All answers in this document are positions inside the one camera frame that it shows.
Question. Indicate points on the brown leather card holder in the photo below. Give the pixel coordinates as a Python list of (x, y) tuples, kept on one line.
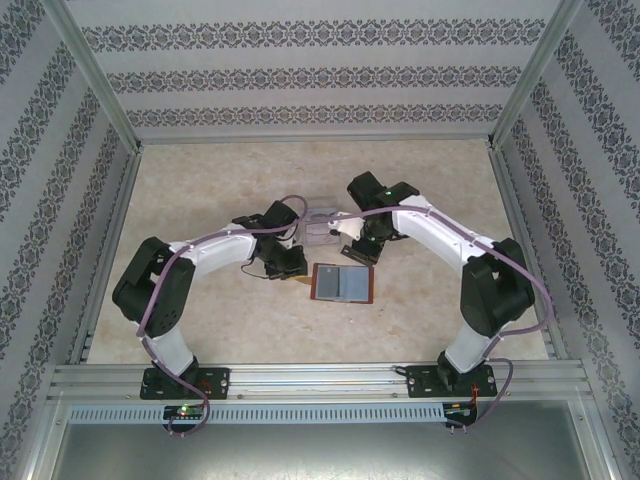
[(355, 285)]

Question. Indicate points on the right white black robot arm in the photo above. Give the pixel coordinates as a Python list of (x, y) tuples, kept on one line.
[(440, 230)]

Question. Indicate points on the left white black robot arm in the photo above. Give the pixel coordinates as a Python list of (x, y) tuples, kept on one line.
[(220, 252)]

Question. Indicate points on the small electronics board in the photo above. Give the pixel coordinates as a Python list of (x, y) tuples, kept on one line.
[(185, 412), (460, 411)]

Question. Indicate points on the grey metal shelf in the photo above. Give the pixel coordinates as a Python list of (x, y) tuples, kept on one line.
[(320, 452)]

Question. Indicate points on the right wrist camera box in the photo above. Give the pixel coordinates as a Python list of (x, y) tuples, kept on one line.
[(347, 230)]

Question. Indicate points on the aluminium mounting rail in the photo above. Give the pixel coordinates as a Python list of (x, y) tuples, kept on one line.
[(320, 382)]

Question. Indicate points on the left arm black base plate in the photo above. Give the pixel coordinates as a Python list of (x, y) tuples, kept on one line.
[(220, 382)]

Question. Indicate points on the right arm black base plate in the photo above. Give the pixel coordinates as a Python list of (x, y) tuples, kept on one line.
[(420, 382)]

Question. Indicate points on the aluminium side rail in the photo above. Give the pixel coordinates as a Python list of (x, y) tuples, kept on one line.
[(514, 200), (122, 200)]

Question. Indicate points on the aluminium frame post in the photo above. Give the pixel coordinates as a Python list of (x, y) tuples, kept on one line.
[(537, 75), (95, 75)]

